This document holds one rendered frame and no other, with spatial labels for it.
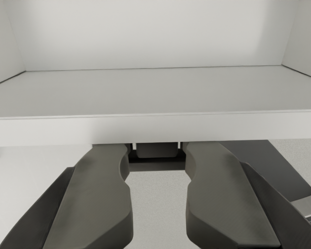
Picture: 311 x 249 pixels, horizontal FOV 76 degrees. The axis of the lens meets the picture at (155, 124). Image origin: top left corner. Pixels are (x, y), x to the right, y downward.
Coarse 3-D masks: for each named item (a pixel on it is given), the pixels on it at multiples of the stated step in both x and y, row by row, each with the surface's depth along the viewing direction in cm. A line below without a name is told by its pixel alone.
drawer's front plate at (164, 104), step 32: (0, 96) 12; (32, 96) 12; (64, 96) 12; (96, 96) 12; (128, 96) 12; (160, 96) 12; (192, 96) 12; (224, 96) 12; (256, 96) 12; (288, 96) 12; (0, 128) 10; (32, 128) 10; (64, 128) 10; (96, 128) 10; (128, 128) 10; (160, 128) 10; (192, 128) 10; (224, 128) 10; (256, 128) 10; (288, 128) 10
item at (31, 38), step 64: (0, 0) 15; (64, 0) 15; (128, 0) 15; (192, 0) 15; (256, 0) 15; (0, 64) 15; (64, 64) 18; (128, 64) 18; (192, 64) 18; (256, 64) 18
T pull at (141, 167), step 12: (144, 144) 13; (156, 144) 13; (168, 144) 13; (132, 156) 14; (144, 156) 13; (156, 156) 13; (168, 156) 13; (180, 156) 14; (132, 168) 14; (144, 168) 14; (156, 168) 14; (168, 168) 14; (180, 168) 14
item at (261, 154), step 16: (224, 144) 75; (240, 144) 70; (256, 144) 67; (240, 160) 65; (256, 160) 62; (272, 160) 59; (272, 176) 55; (288, 176) 53; (288, 192) 50; (304, 192) 48; (304, 208) 42
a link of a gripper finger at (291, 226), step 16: (256, 176) 8; (256, 192) 8; (272, 192) 8; (272, 208) 7; (288, 208) 7; (272, 224) 6; (288, 224) 6; (304, 224) 6; (288, 240) 6; (304, 240) 6
